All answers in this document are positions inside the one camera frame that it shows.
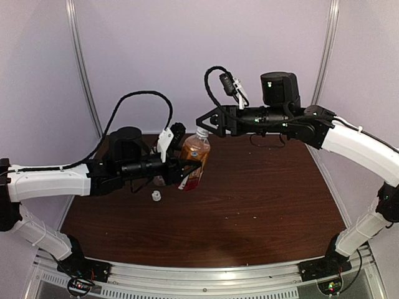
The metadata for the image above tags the right braided black cable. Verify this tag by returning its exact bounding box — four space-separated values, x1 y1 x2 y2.
204 65 331 128

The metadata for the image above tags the aluminium frame post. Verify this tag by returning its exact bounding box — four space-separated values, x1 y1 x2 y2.
311 0 340 105
65 0 103 139

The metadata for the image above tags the left aluminium frame post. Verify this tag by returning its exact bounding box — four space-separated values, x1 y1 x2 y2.
65 0 103 139

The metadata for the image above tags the right aluminium frame post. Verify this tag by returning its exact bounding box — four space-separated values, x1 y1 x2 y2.
311 0 340 105

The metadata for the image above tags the braided black cable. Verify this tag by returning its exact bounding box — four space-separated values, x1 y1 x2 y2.
9 90 174 174
204 65 331 128

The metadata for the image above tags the amber tea bottle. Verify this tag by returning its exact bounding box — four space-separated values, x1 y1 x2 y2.
178 134 211 191

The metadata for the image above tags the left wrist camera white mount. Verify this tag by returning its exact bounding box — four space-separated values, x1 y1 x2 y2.
156 122 186 163

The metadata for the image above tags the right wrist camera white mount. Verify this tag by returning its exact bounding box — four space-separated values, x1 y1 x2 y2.
219 72 249 110

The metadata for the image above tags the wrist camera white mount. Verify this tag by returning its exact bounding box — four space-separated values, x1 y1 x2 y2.
219 72 249 110
156 122 186 163

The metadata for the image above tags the left round circuit board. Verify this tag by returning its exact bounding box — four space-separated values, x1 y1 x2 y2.
67 278 94 297

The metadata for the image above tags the white cap of tea bottle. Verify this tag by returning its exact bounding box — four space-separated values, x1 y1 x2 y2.
196 127 209 138

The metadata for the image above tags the white cap of clear bottle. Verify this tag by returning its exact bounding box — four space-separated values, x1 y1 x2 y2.
151 190 162 202

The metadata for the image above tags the right round circuit board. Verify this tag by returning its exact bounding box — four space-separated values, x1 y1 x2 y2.
317 278 343 296

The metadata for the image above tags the clear plastic bottle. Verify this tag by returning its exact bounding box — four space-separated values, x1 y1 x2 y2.
151 145 166 187

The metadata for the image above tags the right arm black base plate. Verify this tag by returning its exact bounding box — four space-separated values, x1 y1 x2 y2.
298 257 352 282

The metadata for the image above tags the left braided black cable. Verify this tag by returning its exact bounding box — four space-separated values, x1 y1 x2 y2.
9 90 174 174

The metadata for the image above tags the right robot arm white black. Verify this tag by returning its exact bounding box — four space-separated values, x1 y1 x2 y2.
196 66 398 275

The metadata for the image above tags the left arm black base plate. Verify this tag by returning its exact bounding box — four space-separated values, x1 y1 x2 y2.
55 258 112 283

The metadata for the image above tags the round circuit board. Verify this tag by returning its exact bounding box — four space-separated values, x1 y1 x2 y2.
317 278 343 296
67 278 94 297

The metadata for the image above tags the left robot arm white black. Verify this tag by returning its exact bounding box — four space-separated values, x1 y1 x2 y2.
1 123 202 277

